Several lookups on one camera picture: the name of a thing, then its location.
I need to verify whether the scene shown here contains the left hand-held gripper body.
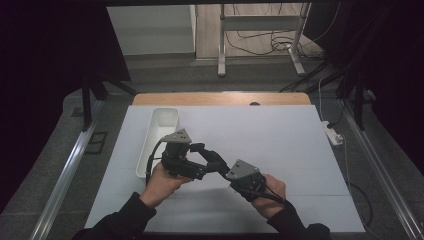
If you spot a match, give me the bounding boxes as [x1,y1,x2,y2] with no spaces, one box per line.
[161,128,198,178]

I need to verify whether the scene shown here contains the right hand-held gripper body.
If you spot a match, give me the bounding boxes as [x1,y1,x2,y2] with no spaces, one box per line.
[225,159,268,202]

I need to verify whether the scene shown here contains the white plastic storage bin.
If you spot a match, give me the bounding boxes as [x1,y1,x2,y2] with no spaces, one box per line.
[135,107,181,180]

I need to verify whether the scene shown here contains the person's left hand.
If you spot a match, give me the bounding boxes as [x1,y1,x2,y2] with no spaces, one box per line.
[139,162,195,210]

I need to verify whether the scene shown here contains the person's right hand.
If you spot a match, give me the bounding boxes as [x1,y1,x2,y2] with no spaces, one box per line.
[250,173,288,220]

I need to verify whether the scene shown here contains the white table mat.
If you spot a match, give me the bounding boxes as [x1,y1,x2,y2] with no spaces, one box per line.
[84,104,367,234]

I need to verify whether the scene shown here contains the wooden table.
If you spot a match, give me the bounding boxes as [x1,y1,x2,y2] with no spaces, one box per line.
[132,92,313,107]

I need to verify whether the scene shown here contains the white power strip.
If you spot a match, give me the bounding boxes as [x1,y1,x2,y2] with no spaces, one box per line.
[320,120,345,147]

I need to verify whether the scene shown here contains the black metal stand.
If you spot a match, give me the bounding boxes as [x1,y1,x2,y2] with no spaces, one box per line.
[334,66,368,132]
[80,71,138,133]

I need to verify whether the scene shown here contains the white cabinet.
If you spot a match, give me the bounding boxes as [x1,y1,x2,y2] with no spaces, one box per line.
[106,4,198,57]

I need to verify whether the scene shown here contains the dark curtain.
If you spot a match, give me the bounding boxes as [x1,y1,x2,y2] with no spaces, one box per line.
[0,0,132,214]
[303,0,424,168]

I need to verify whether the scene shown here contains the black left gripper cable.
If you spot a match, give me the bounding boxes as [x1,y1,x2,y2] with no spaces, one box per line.
[145,139,167,186]

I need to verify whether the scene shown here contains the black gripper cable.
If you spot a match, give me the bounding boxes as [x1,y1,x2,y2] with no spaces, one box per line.
[145,139,167,186]
[233,181,375,231]

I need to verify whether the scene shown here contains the white power cable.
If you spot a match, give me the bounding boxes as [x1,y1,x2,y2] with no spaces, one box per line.
[317,78,326,123]

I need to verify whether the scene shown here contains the aluminium floor rail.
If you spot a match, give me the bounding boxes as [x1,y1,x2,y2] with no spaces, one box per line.
[29,99,106,240]
[339,99,424,240]

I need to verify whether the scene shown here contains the thick black floor cables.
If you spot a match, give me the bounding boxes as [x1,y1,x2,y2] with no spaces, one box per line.
[279,59,348,94]

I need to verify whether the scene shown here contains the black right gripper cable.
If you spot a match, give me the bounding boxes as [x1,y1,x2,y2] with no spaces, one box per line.
[233,181,375,231]

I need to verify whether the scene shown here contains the tangle of black floor cables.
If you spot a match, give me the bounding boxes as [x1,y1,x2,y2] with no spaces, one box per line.
[223,3,342,58]

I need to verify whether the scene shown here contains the grey metal desk frame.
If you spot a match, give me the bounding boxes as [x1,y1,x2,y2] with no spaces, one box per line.
[217,3,313,78]

